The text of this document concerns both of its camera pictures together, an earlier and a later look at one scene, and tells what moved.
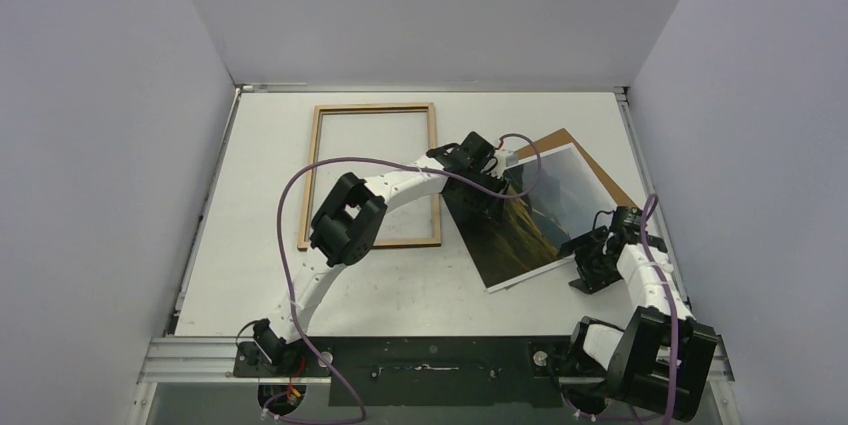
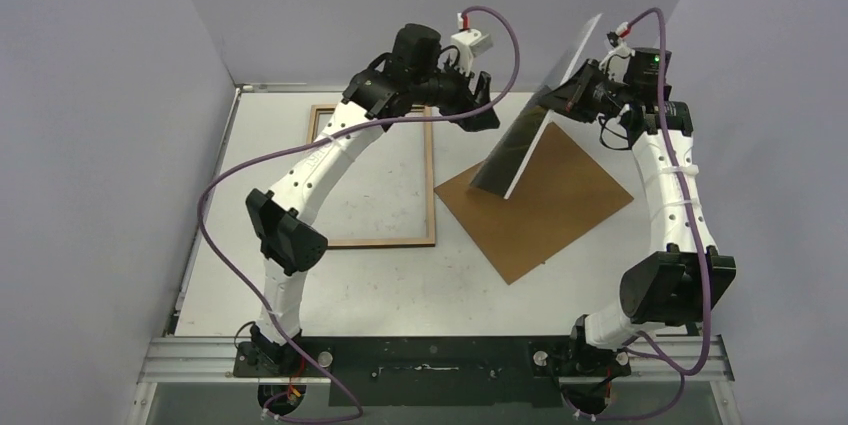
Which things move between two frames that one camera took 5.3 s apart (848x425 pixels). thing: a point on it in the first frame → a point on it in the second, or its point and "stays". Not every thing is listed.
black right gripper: [591, 265] → [584, 87]
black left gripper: [488, 206] → [467, 101]
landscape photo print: [550, 198] → [504, 164]
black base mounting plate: [424, 371] stays
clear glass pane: [395, 136] stays
